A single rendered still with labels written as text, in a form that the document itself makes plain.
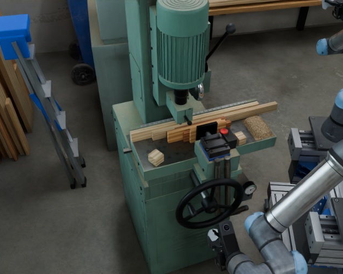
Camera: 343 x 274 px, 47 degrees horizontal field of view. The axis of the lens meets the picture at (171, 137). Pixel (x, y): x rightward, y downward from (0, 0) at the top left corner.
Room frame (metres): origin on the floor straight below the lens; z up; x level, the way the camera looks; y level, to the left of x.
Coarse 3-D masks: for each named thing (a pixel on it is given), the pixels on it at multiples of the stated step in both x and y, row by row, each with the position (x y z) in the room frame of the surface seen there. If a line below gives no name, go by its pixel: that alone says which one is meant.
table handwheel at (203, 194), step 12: (216, 180) 0.93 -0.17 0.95; (228, 180) 0.95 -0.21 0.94; (192, 192) 0.90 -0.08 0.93; (204, 192) 0.98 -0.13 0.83; (240, 192) 0.96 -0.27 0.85; (180, 204) 0.88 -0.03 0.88; (204, 204) 0.92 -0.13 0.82; (216, 204) 0.91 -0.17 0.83; (180, 216) 0.87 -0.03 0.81; (216, 216) 0.95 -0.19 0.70; (228, 216) 0.95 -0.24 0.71; (192, 228) 0.89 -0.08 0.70
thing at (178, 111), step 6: (168, 96) 1.29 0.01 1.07; (174, 96) 1.29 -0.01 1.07; (168, 102) 1.29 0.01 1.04; (174, 102) 1.25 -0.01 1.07; (174, 108) 1.22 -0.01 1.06; (180, 108) 1.21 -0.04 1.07; (186, 108) 1.21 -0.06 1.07; (192, 108) 1.22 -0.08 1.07; (174, 114) 1.22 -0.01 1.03; (180, 114) 1.20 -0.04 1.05; (186, 114) 1.21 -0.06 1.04; (192, 114) 1.22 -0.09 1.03; (180, 120) 1.20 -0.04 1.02
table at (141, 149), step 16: (240, 128) 1.28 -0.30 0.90; (144, 144) 1.18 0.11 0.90; (160, 144) 1.18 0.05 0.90; (176, 144) 1.18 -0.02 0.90; (192, 144) 1.18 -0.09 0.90; (256, 144) 1.19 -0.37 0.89; (272, 144) 1.22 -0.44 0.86; (144, 160) 1.08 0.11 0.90; (176, 160) 1.08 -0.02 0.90; (192, 160) 1.09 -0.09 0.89; (144, 176) 1.03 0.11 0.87; (160, 176) 1.05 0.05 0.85
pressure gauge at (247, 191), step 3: (246, 183) 1.14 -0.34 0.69; (249, 183) 1.14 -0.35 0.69; (252, 183) 1.14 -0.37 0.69; (243, 186) 1.13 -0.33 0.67; (246, 186) 1.12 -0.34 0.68; (249, 186) 1.12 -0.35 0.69; (252, 186) 1.13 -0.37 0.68; (255, 186) 1.13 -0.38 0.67; (243, 189) 1.12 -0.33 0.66; (246, 189) 1.11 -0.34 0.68; (249, 189) 1.12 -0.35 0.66; (252, 189) 1.13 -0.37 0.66; (255, 189) 1.13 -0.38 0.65; (246, 192) 1.12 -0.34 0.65; (249, 192) 1.12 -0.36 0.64; (252, 192) 1.13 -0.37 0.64
